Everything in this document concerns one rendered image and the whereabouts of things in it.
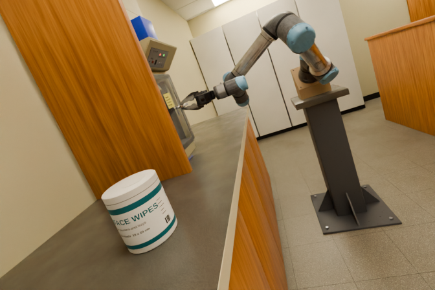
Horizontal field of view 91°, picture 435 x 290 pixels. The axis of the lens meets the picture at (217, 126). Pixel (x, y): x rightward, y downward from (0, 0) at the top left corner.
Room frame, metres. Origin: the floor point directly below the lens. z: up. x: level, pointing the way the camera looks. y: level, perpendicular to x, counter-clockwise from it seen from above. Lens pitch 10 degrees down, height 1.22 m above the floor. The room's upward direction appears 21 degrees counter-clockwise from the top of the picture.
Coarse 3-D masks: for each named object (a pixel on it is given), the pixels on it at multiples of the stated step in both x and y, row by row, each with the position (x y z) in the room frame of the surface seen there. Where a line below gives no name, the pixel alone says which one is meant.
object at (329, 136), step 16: (304, 112) 1.54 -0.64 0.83; (320, 112) 1.38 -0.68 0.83; (336, 112) 1.36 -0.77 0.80; (320, 128) 1.39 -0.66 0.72; (336, 128) 1.36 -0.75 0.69; (320, 144) 1.40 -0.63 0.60; (336, 144) 1.37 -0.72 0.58; (320, 160) 1.42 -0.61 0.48; (336, 160) 1.38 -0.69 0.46; (352, 160) 1.35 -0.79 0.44; (336, 176) 1.39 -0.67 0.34; (352, 176) 1.36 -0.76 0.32; (336, 192) 1.40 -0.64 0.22; (352, 192) 1.37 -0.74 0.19; (368, 192) 1.42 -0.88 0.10; (320, 208) 1.53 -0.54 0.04; (336, 208) 1.41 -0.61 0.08; (352, 208) 1.32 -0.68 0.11; (368, 208) 1.37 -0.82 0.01; (384, 208) 1.32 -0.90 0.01; (320, 224) 1.40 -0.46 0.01; (336, 224) 1.35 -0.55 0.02; (352, 224) 1.30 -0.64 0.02; (368, 224) 1.25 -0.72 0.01; (384, 224) 1.20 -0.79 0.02
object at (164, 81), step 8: (160, 80) 1.10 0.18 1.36; (168, 80) 1.19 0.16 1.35; (160, 88) 1.06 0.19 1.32; (168, 88) 1.16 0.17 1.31; (176, 96) 1.21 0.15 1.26; (176, 104) 1.17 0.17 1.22; (176, 112) 1.13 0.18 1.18; (176, 120) 1.09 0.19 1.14; (184, 120) 1.19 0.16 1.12; (176, 128) 1.06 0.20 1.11; (184, 128) 1.15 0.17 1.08; (184, 136) 1.11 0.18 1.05; (192, 136) 1.21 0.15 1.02; (184, 144) 1.08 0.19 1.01
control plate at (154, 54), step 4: (152, 48) 0.96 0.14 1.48; (152, 52) 0.98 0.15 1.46; (156, 52) 1.01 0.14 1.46; (160, 52) 1.05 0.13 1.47; (164, 52) 1.09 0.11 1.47; (148, 56) 0.96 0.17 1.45; (152, 56) 0.99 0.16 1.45; (156, 56) 1.02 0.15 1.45; (160, 56) 1.06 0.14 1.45; (164, 56) 1.11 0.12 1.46; (148, 60) 0.97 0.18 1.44; (152, 60) 1.00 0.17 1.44; (160, 60) 1.08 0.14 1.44; (164, 60) 1.13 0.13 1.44; (152, 64) 1.02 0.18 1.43; (156, 64) 1.06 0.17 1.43; (160, 64) 1.10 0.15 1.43
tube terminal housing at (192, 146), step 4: (128, 12) 1.10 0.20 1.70; (132, 16) 1.12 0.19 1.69; (136, 16) 1.17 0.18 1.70; (152, 72) 1.09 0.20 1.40; (156, 72) 1.13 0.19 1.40; (160, 72) 1.17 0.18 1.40; (164, 72) 1.23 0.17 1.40; (192, 144) 1.21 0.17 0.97; (188, 148) 1.14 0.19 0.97; (192, 148) 1.19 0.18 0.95; (188, 152) 1.12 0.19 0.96; (188, 156) 1.10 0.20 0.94
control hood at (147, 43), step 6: (144, 42) 0.92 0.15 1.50; (150, 42) 0.93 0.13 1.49; (156, 42) 0.97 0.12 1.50; (162, 42) 1.04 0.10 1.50; (144, 48) 0.92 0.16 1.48; (150, 48) 0.95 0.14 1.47; (156, 48) 0.99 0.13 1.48; (162, 48) 1.06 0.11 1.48; (168, 48) 1.12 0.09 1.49; (174, 48) 1.19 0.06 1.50; (168, 54) 1.15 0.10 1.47; (174, 54) 1.22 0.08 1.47; (168, 60) 1.18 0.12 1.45; (168, 66) 1.21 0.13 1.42
